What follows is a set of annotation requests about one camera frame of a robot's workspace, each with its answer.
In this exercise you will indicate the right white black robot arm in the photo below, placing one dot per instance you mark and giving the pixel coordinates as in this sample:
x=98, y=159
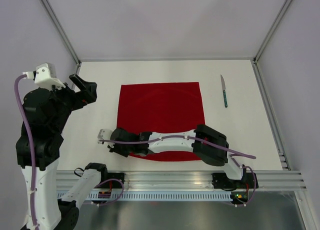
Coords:
x=209, y=145

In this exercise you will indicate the white slotted cable duct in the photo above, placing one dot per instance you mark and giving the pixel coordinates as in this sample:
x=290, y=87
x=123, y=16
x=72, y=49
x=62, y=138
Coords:
x=219, y=196

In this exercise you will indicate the aluminium frame post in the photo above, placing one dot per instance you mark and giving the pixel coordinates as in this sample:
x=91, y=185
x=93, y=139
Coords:
x=60, y=30
x=272, y=30

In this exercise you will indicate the right aluminium frame post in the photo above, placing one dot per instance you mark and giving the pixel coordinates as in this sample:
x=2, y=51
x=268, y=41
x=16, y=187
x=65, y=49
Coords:
x=272, y=30

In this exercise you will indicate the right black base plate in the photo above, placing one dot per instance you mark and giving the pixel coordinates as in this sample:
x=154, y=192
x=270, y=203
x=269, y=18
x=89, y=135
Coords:
x=222, y=182

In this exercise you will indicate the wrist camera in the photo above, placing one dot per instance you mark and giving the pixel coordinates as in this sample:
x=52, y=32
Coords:
x=104, y=135
x=45, y=77

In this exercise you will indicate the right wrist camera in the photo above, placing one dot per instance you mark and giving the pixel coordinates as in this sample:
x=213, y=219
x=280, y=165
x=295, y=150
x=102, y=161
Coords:
x=104, y=135

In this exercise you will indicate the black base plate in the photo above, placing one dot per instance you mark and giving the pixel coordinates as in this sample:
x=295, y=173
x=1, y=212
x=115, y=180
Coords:
x=114, y=179
x=222, y=182

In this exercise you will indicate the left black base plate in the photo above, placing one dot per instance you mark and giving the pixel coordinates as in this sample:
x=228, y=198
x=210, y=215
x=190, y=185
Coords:
x=114, y=179

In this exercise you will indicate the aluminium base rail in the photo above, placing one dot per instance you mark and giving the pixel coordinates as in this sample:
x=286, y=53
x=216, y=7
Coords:
x=281, y=180

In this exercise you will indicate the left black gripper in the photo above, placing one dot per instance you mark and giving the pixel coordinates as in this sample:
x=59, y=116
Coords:
x=88, y=94

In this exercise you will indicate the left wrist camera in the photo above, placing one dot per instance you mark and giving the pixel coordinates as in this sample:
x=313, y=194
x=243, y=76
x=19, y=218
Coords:
x=45, y=77

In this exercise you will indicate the red cloth napkin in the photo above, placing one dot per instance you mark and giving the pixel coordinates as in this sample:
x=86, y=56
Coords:
x=160, y=107

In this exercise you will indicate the left aluminium frame post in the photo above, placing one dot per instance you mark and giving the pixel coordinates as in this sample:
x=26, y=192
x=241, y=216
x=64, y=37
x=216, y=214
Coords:
x=60, y=30

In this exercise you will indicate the green handled knife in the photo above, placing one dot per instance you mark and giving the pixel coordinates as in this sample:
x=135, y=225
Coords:
x=223, y=85

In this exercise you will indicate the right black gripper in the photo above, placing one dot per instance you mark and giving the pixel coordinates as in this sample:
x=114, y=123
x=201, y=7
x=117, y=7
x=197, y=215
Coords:
x=115, y=149

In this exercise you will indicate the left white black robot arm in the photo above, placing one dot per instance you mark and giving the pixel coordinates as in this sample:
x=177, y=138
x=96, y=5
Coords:
x=45, y=113

